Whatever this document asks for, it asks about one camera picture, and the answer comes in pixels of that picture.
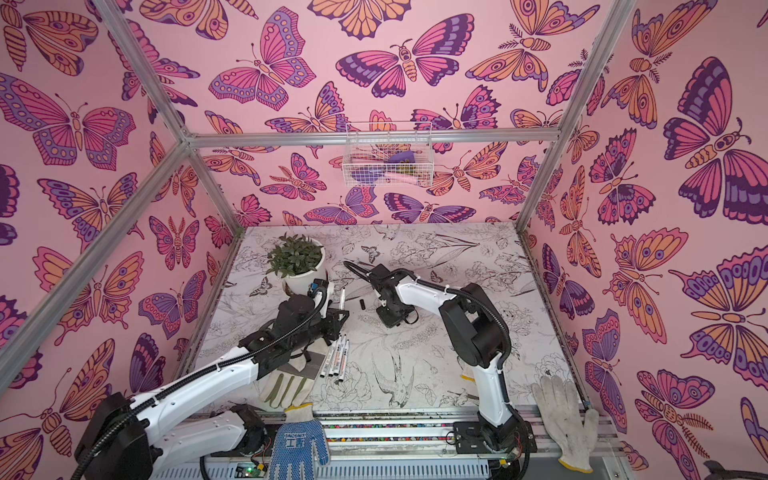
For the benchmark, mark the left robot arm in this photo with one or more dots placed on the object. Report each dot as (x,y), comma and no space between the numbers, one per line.
(132,438)

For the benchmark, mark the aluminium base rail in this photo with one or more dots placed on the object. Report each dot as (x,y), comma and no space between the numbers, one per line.
(433,443)

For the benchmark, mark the wire wall basket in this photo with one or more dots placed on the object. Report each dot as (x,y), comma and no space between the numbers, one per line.
(388,153)

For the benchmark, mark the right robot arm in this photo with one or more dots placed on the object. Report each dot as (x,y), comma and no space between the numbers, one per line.
(479,336)

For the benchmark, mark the grey white work glove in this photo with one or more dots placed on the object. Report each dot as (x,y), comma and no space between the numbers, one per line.
(291,384)

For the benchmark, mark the white plant pot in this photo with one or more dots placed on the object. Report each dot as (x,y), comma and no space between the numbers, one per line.
(300,284)

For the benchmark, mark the green potted plant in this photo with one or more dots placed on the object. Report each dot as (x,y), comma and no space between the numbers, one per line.
(294,255)

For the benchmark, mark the blue dotted glove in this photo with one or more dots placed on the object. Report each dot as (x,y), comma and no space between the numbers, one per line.
(300,446)

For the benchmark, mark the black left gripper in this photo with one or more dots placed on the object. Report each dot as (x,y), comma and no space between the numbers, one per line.
(332,328)

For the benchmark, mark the white knit glove right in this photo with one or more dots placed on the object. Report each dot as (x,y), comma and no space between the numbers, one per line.
(576,435)

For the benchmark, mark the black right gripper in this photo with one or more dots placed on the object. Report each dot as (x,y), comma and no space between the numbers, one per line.
(393,309)

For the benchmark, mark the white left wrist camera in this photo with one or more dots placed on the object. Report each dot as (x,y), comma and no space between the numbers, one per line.
(320,291)

